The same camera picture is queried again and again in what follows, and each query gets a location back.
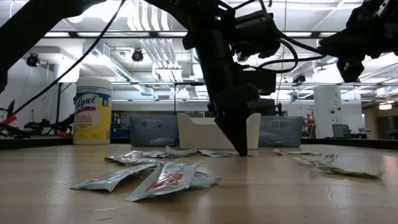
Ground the white packet red label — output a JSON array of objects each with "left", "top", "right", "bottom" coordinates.
[
  {"left": 198, "top": 149, "right": 230, "bottom": 159},
  {"left": 126, "top": 161, "right": 200, "bottom": 203},
  {"left": 104, "top": 150, "right": 163, "bottom": 166}
]

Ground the plain white strip packet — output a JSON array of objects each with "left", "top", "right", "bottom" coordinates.
[{"left": 294, "top": 156, "right": 323, "bottom": 166}]

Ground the white square pillar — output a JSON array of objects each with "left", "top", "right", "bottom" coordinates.
[{"left": 313, "top": 85, "right": 343, "bottom": 139}]

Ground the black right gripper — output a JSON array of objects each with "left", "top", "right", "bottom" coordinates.
[{"left": 317, "top": 17, "right": 398, "bottom": 83}]

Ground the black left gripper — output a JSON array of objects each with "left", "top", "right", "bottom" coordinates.
[{"left": 182, "top": 29, "right": 277, "bottom": 157}]

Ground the white plastic bin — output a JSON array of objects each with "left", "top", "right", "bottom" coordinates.
[{"left": 177, "top": 112, "right": 262, "bottom": 150}]

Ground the red and black equipment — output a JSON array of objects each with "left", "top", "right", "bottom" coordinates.
[{"left": 0, "top": 99, "right": 18, "bottom": 138}]

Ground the black computer monitor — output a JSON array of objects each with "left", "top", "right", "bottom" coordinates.
[{"left": 259, "top": 96, "right": 277, "bottom": 117}]

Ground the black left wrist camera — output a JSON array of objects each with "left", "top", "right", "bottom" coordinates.
[{"left": 234, "top": 9, "right": 282, "bottom": 60}]

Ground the black ceiling spotlight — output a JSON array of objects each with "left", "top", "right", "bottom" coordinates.
[
  {"left": 26, "top": 53, "right": 41, "bottom": 68},
  {"left": 292, "top": 73, "right": 307, "bottom": 85},
  {"left": 131, "top": 49, "right": 145, "bottom": 63}
]

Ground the rig light bar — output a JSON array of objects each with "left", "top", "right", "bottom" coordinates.
[{"left": 43, "top": 30, "right": 338, "bottom": 39}]

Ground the translucent grey plastic bin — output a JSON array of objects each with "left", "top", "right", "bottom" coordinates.
[
  {"left": 129, "top": 114, "right": 180, "bottom": 147},
  {"left": 258, "top": 115, "right": 304, "bottom": 147}
]

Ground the yellow Lysol wipes canister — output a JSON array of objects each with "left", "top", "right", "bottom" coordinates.
[{"left": 73, "top": 77, "right": 113, "bottom": 146}]

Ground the black office chair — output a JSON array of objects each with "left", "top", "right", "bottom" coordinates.
[{"left": 331, "top": 123, "right": 353, "bottom": 139}]

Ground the black metal table frame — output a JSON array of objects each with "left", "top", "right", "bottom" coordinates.
[{"left": 0, "top": 136, "right": 398, "bottom": 151}]

